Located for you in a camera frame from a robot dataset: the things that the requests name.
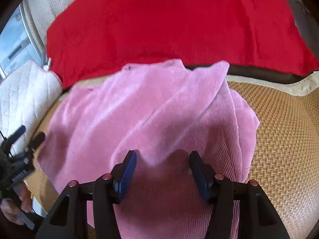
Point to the red blanket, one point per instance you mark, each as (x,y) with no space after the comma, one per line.
(174,29)

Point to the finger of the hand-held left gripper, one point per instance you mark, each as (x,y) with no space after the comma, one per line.
(17,134)
(38,139)

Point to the person's left hand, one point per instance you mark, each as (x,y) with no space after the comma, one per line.
(15,206)

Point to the beige dotted curtain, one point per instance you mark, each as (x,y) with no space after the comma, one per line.
(42,12)

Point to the white quilted cushion cover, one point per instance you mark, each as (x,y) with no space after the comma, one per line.
(25,99)

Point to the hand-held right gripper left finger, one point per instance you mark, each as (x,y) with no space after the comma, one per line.
(125,176)

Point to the woven bamboo mat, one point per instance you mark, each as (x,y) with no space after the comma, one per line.
(281,134)

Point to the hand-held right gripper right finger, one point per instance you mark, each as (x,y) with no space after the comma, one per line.
(202,179)

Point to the pink zip jacket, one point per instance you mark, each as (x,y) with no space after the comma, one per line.
(139,119)

